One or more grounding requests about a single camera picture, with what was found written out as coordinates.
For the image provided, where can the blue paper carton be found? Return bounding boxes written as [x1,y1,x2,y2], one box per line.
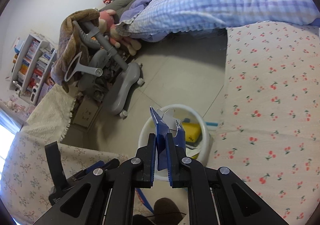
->
[149,106,186,172]

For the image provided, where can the cardboard box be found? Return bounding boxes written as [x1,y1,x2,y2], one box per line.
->
[72,96,103,129]

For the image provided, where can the cream fringed cloth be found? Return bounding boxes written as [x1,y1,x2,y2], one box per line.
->
[21,84,77,143]

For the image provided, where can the grey swivel chair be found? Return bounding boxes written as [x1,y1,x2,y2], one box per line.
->
[64,20,145,118]

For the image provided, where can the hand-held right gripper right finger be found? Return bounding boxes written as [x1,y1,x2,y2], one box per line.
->
[165,133,289,225]

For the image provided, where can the yellow box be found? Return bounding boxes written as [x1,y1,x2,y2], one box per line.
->
[181,122,202,143]

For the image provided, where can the floral print cloth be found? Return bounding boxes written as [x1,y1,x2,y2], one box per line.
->
[0,132,130,225]

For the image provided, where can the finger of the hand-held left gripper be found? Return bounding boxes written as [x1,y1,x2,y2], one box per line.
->
[72,158,120,182]
[45,141,68,190]

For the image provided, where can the beige plush toy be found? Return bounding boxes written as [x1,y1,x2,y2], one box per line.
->
[109,25,142,56]

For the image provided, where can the pink plush toy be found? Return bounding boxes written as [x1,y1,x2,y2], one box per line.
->
[99,9,117,33]

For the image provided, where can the white dotted trash bin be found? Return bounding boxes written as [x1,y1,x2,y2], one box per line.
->
[138,104,213,183]

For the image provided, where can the white bookshelf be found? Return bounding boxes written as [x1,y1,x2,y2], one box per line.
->
[9,33,57,104]

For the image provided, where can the brown fuzzy slipper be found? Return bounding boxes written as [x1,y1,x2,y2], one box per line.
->
[153,197,187,225]

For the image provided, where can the brown fleece blanket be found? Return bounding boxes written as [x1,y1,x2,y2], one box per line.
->
[51,8,100,93]

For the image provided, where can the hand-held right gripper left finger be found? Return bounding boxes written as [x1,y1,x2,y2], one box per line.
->
[32,133,157,225]

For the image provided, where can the rows of books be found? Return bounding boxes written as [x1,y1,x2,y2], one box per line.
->
[14,40,54,95]

